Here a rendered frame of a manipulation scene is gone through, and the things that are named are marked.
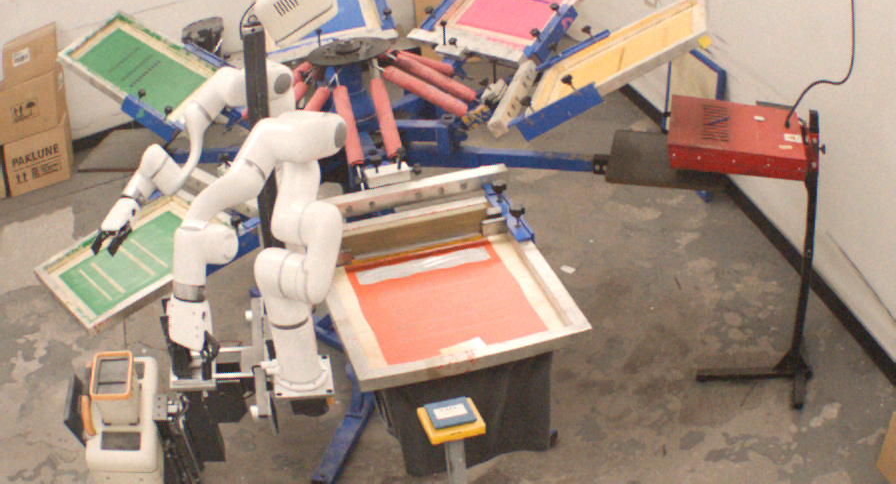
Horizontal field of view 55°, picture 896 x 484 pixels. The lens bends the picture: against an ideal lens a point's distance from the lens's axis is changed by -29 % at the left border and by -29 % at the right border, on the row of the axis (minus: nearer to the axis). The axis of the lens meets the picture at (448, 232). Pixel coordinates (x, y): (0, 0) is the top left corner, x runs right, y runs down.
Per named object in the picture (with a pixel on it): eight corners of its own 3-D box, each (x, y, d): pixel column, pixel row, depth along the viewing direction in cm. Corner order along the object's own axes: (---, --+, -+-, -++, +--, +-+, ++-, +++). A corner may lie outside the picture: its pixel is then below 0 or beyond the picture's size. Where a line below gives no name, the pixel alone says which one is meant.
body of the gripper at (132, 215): (148, 211, 247) (128, 245, 241) (128, 212, 253) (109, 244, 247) (135, 190, 242) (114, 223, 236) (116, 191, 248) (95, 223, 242)
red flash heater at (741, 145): (803, 136, 376) (803, 109, 371) (813, 187, 338) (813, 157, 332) (673, 119, 392) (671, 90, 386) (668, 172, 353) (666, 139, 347)
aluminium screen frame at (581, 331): (591, 339, 285) (592, 327, 283) (361, 392, 273) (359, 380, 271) (497, 204, 352) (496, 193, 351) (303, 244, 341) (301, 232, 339)
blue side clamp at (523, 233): (535, 255, 327) (534, 232, 324) (518, 259, 326) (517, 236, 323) (501, 208, 353) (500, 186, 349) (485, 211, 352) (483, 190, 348)
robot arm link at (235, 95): (274, 70, 266) (304, 81, 255) (218, 135, 262) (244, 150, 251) (244, 33, 255) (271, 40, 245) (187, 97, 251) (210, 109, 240)
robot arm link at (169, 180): (194, 99, 245) (141, 167, 241) (226, 132, 250) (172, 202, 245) (189, 101, 253) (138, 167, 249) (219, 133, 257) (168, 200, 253)
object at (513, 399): (554, 450, 311) (556, 330, 291) (401, 484, 302) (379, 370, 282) (550, 444, 314) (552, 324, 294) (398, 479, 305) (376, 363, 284)
